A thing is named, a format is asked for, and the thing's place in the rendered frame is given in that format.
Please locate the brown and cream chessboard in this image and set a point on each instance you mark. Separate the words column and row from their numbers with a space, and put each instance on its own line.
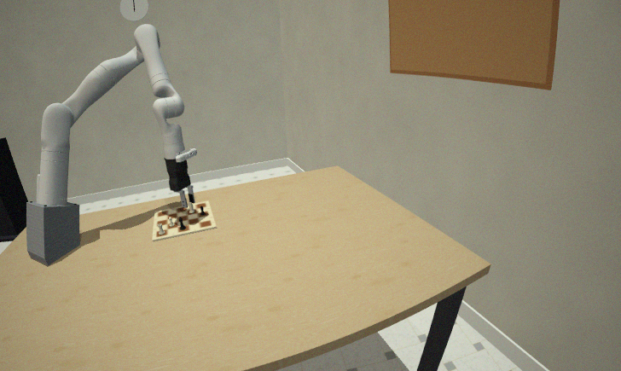
column 193, row 222

